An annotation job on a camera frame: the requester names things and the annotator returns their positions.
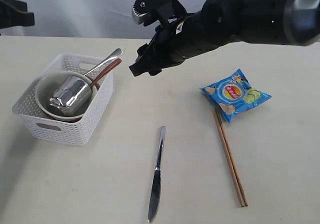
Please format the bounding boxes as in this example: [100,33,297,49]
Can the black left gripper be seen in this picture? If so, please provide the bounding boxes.
[0,0,35,29]

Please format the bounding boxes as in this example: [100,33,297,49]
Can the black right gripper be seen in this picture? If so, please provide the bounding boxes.
[129,11,225,77]

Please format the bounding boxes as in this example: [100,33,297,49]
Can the steel spoon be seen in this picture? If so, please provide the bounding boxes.
[84,48,123,76]

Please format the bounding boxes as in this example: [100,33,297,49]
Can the white woven plastic basket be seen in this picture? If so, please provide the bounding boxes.
[12,53,114,147]

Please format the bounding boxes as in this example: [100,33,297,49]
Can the brown wooden spoon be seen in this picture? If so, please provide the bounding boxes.
[89,58,122,87]

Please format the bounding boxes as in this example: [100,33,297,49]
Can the brown wooden chopstick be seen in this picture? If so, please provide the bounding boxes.
[213,109,245,207]
[215,107,248,207]

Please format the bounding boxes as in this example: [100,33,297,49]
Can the blue potato chips bag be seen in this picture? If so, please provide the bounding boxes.
[201,69,272,123]

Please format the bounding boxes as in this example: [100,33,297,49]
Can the steel fork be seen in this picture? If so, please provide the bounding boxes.
[147,126,166,224]

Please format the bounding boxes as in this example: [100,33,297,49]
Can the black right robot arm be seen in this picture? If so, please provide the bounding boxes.
[130,0,320,76]

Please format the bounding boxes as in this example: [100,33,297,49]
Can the shiny steel cup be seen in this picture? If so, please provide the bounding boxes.
[48,75,92,117]

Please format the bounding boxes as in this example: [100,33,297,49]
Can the white ceramic bowl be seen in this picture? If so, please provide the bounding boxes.
[35,70,98,120]

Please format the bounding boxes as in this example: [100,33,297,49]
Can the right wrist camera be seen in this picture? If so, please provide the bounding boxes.
[131,0,187,27]

